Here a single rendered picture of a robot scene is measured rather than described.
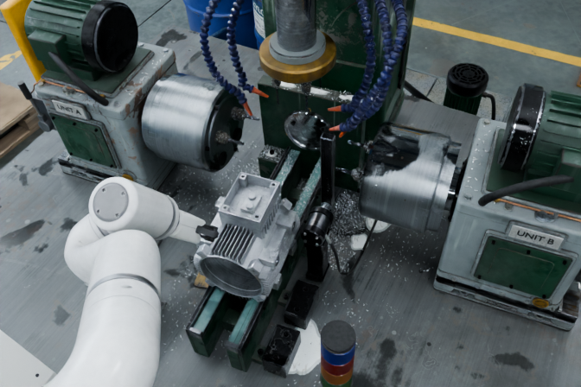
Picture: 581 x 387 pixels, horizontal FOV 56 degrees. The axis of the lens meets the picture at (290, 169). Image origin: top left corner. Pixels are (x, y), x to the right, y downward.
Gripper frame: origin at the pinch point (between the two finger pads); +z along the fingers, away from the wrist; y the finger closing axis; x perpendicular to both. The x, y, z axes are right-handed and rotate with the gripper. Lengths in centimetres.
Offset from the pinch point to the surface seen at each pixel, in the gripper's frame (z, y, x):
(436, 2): 250, 5, 195
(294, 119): 36, 2, 37
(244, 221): 8.2, 7.2, 4.6
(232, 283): 21.5, 4.4, -9.9
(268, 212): 11.0, 11.0, 8.2
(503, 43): 233, 54, 165
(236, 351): 17.2, 11.7, -23.2
